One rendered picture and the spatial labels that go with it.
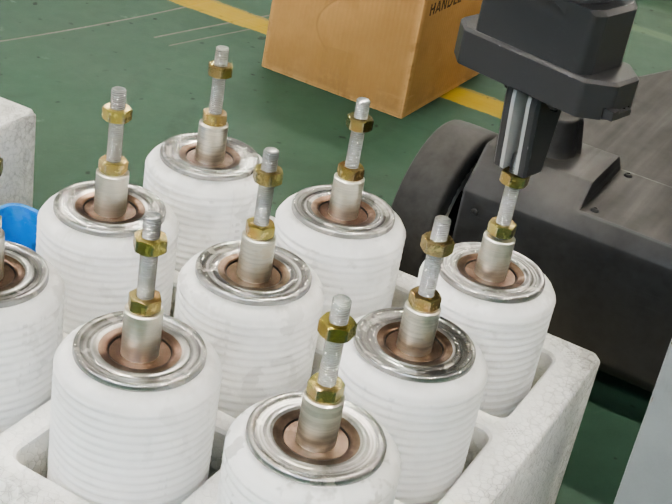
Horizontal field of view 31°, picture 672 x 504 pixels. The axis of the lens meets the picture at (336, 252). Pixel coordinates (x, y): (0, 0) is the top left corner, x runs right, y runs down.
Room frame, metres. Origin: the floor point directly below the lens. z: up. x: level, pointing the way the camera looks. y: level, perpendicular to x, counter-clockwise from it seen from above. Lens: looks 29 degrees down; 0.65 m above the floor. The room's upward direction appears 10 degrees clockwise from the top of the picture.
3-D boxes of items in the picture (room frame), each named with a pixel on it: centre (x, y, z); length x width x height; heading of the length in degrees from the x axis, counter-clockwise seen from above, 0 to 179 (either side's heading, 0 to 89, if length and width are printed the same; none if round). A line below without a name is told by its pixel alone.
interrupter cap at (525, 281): (0.73, -0.11, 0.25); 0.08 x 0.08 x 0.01
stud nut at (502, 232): (0.73, -0.11, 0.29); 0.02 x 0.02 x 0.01; 37
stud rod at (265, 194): (0.67, 0.05, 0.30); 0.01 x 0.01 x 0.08
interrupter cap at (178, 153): (0.83, 0.11, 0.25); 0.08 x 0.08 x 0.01
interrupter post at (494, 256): (0.73, -0.11, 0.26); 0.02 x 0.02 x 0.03
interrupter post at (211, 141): (0.83, 0.11, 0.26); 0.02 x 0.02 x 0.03
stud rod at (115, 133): (0.72, 0.16, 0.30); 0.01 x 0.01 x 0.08
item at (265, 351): (0.67, 0.05, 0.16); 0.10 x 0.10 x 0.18
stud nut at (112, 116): (0.72, 0.16, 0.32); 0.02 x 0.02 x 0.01; 12
